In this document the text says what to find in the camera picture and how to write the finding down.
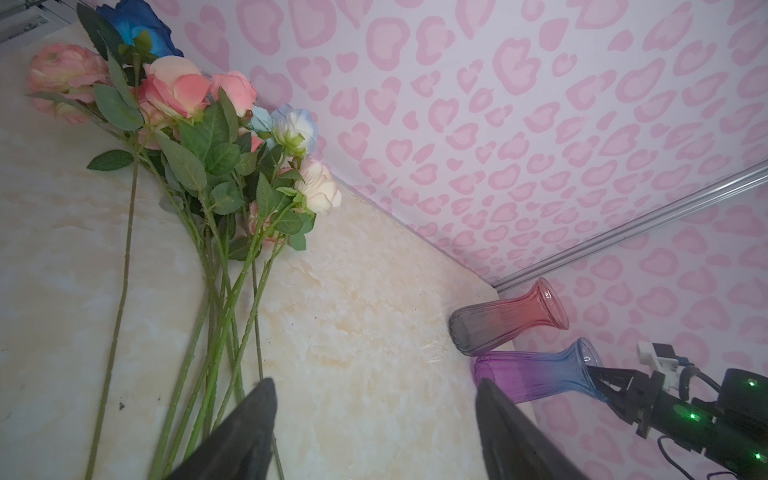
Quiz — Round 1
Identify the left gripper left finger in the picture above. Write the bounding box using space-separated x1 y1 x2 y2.
169 378 277 480

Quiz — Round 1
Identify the white blue rose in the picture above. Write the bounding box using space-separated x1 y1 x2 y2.
250 104 318 158

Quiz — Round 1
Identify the pink peony flower stem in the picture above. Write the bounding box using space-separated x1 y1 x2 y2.
26 43 138 479

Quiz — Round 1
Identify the pink rose bunch on table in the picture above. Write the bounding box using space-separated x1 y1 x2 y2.
89 50 341 479

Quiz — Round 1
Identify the cream pink rose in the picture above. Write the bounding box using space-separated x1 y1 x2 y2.
155 159 341 471

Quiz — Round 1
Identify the purple blue glass vase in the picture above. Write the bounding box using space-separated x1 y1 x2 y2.
472 337 607 403

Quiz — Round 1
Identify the right aluminium frame post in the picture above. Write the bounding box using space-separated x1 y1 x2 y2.
492 159 767 293

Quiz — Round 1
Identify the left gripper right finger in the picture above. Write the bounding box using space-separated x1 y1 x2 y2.
475 379 587 480

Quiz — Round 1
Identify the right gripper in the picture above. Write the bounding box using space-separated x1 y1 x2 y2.
588 366 675 438

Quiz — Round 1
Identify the red grey glass vase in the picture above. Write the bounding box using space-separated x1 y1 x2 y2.
448 278 570 357

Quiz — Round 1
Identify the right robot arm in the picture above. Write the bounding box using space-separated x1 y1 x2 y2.
587 366 767 479

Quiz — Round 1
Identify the dark blue rose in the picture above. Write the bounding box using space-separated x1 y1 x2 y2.
76 0 184 60

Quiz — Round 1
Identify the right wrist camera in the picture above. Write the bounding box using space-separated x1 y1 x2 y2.
637 341 691 376

